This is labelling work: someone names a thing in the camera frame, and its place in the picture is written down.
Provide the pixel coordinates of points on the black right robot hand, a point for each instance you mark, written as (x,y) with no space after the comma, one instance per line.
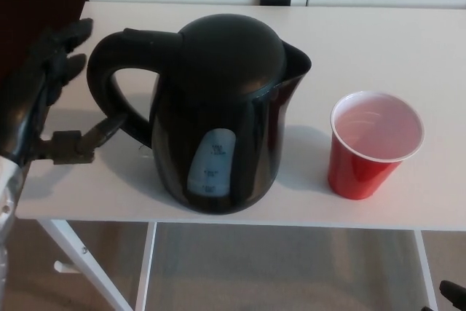
(455,294)

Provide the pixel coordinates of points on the grey mesh table shelf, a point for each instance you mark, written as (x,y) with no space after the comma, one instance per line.
(273,271)

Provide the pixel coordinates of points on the white frame peg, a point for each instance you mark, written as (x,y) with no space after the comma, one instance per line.
(65,267)

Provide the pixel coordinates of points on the red plastic cup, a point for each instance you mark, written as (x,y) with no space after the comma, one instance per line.
(353,176)

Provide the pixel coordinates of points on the white metal table frame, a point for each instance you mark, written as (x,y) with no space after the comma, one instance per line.
(91,267)

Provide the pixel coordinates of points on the black electric kettle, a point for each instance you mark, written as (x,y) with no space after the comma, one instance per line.
(218,70)

